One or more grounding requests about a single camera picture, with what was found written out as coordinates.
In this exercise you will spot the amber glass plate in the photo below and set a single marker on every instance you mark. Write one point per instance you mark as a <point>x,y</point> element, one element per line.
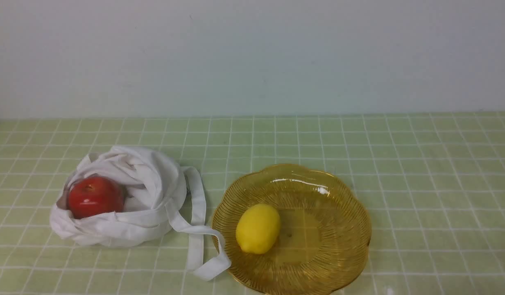
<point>325,231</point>

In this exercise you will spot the white cloth bag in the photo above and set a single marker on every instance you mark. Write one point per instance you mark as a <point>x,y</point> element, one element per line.
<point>161,196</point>

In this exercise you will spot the red apple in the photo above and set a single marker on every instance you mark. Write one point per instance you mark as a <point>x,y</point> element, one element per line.
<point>95,195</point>

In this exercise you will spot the yellow lemon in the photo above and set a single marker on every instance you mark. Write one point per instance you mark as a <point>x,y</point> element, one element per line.
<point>258,229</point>

